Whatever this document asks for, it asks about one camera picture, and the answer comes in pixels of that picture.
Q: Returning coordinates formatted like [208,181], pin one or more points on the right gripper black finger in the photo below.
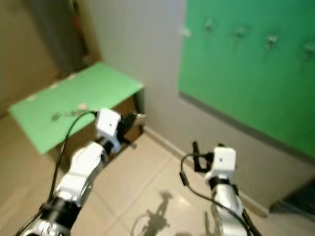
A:
[196,149]
[217,146]

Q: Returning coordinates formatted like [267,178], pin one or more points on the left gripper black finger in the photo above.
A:
[135,116]
[128,143]

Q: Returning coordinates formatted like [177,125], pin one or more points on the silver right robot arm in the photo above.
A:
[229,206]

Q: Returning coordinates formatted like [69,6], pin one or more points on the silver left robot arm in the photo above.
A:
[88,169]

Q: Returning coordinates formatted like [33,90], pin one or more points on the brown wooden side cabinet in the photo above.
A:
[83,137]

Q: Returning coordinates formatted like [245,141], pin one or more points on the green cover sheet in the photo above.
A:
[93,88]

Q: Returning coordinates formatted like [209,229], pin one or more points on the key bunch with white fob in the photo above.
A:
[69,114]

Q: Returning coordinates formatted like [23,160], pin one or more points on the small white tape piece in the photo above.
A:
[34,98]
[70,76]
[186,32]
[54,85]

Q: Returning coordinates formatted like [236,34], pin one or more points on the dark grey door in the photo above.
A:
[56,32]

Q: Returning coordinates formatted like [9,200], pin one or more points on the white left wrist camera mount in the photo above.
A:
[108,125]

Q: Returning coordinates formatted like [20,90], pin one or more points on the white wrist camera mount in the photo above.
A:
[108,125]
[221,163]

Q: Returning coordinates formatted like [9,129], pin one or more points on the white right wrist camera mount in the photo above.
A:
[221,163]

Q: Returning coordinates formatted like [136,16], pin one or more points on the green wall board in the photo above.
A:
[246,93]

